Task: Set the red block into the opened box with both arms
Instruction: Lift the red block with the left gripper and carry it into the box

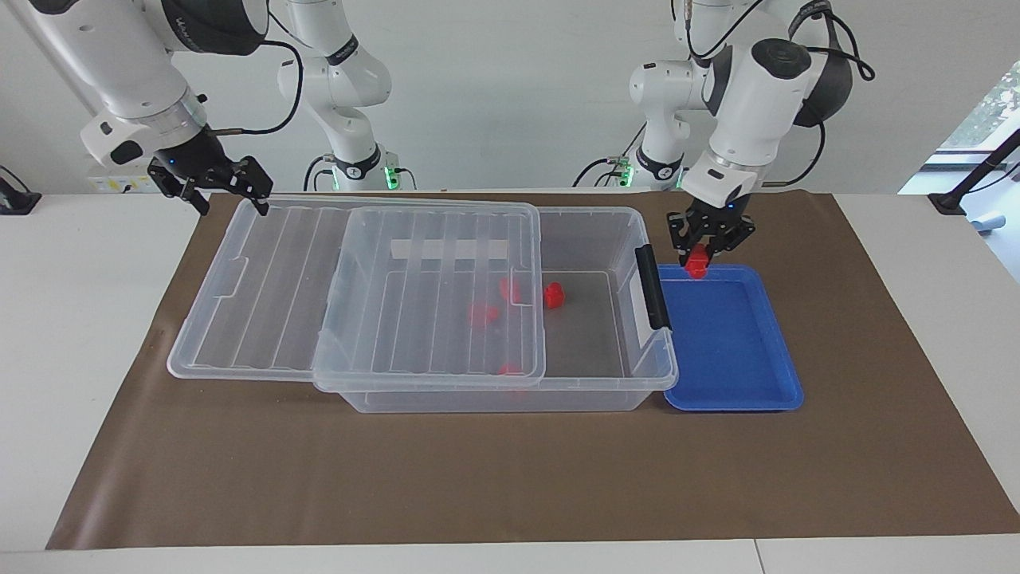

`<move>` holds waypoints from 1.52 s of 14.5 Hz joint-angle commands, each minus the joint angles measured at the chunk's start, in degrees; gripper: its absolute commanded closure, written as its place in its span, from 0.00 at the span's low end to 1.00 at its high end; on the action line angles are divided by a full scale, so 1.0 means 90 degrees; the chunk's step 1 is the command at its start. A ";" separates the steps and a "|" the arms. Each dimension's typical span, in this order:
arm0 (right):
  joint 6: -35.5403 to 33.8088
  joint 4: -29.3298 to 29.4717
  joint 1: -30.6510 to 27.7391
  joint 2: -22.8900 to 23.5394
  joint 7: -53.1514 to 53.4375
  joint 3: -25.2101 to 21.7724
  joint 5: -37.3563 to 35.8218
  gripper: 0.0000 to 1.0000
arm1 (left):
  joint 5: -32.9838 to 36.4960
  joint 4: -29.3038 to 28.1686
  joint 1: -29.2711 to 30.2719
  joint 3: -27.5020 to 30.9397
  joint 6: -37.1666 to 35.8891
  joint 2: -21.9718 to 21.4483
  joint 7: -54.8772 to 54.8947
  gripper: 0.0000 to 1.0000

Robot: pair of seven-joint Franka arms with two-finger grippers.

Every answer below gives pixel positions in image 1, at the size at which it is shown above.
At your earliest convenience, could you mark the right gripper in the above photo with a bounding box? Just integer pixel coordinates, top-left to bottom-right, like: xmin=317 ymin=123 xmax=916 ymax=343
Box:
xmin=147 ymin=126 xmax=275 ymax=218

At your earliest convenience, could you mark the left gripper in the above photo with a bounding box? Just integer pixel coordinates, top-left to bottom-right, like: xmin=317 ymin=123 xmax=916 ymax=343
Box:
xmin=667 ymin=194 xmax=757 ymax=269

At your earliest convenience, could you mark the clear plastic box lid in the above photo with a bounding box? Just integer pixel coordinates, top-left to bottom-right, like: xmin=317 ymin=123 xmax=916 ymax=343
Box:
xmin=166 ymin=195 xmax=548 ymax=391

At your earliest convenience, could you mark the clear plastic storage box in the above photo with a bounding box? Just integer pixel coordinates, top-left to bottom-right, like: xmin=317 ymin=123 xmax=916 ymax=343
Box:
xmin=313 ymin=206 xmax=680 ymax=415

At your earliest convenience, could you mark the white power strip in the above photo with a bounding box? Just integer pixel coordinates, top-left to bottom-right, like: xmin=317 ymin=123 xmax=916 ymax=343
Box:
xmin=87 ymin=175 xmax=158 ymax=195

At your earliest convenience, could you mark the blue plastic tray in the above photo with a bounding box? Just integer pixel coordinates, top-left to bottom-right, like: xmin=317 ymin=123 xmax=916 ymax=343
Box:
xmin=657 ymin=264 xmax=805 ymax=413

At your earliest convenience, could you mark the black stand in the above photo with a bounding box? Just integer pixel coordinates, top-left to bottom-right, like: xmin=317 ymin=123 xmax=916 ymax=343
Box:
xmin=0 ymin=165 xmax=42 ymax=215
xmin=928 ymin=128 xmax=1020 ymax=217

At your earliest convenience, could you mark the black cable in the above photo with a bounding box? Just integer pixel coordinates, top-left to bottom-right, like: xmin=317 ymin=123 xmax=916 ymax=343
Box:
xmin=757 ymin=118 xmax=827 ymax=190
xmin=789 ymin=0 xmax=877 ymax=83
xmin=204 ymin=36 xmax=306 ymax=137
xmin=302 ymin=154 xmax=337 ymax=193
xmin=572 ymin=124 xmax=648 ymax=189

